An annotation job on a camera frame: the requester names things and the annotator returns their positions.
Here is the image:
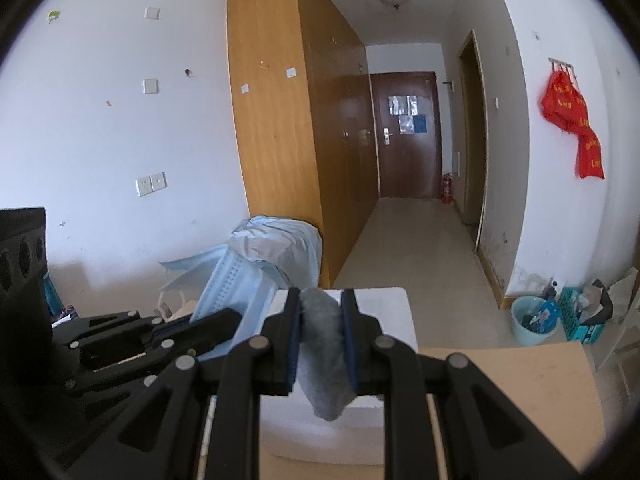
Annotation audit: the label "white foam box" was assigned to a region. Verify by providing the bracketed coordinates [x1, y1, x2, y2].
[257, 287, 420, 461]

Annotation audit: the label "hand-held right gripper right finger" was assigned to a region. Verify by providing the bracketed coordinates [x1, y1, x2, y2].
[341, 287, 583, 480]

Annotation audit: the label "blue face mask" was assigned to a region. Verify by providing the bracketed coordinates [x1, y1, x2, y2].
[157, 252, 278, 361]

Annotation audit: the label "wooden wardrobe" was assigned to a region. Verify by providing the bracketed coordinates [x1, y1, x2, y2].
[226, 0, 381, 286]

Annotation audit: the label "dark brown door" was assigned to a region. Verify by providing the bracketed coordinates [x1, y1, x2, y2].
[370, 71, 443, 200]

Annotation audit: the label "light blue bucket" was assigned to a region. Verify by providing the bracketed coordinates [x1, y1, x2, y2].
[511, 295, 560, 347]

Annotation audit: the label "wooden side doorway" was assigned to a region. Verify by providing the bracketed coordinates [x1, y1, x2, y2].
[457, 29, 488, 253]

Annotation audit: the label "white double wall socket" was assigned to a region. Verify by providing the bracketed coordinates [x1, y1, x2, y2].
[135, 172, 167, 197]

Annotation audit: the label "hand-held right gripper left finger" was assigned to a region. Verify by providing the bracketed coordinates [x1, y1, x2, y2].
[65, 287, 303, 480]

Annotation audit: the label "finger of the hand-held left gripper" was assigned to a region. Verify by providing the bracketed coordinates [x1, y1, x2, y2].
[67, 350, 201, 401]
[70, 308, 244, 361]

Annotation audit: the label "grey sock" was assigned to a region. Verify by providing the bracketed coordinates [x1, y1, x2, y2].
[298, 286, 347, 422]

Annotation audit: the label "teal cardboard box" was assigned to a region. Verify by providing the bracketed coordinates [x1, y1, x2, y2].
[557, 285, 608, 345]

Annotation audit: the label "red hanging bags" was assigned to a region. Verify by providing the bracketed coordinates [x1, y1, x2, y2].
[541, 69, 606, 181]

